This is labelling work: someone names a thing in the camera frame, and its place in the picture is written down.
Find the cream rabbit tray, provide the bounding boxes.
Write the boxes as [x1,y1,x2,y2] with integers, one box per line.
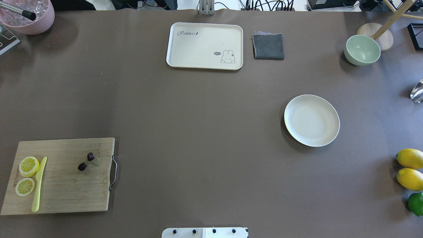
[166,22,244,70]

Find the upper dark red cherry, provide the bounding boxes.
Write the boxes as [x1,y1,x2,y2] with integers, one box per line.
[87,152,101,166]

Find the dark red cherry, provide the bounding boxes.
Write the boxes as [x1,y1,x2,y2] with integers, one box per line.
[78,162,87,171]
[87,152,101,166]

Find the lower dark red cherry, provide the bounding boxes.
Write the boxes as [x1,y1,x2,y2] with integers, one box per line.
[78,162,87,171]

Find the black tray corner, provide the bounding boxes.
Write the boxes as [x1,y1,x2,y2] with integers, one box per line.
[407,23,423,51]

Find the grey folded cloth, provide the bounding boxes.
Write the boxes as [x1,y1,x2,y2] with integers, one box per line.
[252,31,285,60]

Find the cream round plate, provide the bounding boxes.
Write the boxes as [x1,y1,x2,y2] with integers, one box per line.
[283,95,340,147]

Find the bamboo cutting board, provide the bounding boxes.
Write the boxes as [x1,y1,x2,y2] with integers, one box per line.
[1,138,115,216]

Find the green bowl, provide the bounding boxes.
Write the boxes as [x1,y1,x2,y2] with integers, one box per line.
[343,35,381,66]

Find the upper lemon half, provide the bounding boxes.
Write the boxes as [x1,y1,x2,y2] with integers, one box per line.
[19,156,40,178]

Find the lemon half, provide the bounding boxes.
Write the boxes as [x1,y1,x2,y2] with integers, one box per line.
[19,156,40,178]
[15,178,36,196]

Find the wooden cup stand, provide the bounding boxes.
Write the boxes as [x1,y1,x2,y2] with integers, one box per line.
[357,0,422,53]

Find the yellow plastic knife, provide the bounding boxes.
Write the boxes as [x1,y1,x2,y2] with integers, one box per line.
[31,157,48,213]

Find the lower lemon half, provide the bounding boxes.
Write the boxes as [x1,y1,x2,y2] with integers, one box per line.
[15,178,36,196]

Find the upper yellow lemon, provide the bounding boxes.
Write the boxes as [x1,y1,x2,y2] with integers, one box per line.
[396,148,423,169]

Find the yellow lemon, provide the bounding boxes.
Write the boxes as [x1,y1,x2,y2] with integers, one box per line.
[396,148,423,169]
[396,168,423,191]

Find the pink ice bowl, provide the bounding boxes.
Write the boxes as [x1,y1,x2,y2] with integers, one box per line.
[1,0,55,35]

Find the clear textured glass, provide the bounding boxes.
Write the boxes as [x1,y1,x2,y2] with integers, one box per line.
[410,79,423,103]

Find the lower yellow lemon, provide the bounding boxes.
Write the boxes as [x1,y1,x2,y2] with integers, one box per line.
[396,168,423,191]

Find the grey metal stand left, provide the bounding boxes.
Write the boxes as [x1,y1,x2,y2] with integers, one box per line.
[0,23,20,55]

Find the green lime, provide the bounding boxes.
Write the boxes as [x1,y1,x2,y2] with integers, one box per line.
[407,192,423,216]

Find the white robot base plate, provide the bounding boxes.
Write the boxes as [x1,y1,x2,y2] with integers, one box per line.
[161,226,249,238]

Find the black handled metal scoop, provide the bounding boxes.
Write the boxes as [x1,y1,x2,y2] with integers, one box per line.
[0,1,36,21]

